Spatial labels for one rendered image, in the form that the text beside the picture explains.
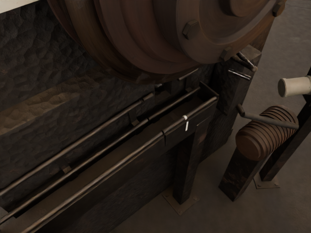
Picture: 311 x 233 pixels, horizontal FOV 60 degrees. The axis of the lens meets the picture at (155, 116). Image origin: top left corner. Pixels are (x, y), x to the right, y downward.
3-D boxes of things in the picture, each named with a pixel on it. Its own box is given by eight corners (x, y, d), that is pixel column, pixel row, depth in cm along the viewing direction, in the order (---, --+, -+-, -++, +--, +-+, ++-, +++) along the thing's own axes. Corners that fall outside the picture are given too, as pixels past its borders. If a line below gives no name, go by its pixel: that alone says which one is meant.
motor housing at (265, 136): (211, 188, 134) (237, 125, 92) (240, 163, 142) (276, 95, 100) (231, 208, 128) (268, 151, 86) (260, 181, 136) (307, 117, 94)
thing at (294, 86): (276, 88, 89) (280, 74, 84) (303, 84, 88) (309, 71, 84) (282, 101, 85) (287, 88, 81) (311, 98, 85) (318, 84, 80)
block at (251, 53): (204, 100, 96) (216, 44, 77) (220, 89, 99) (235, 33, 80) (227, 119, 90) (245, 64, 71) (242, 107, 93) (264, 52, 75)
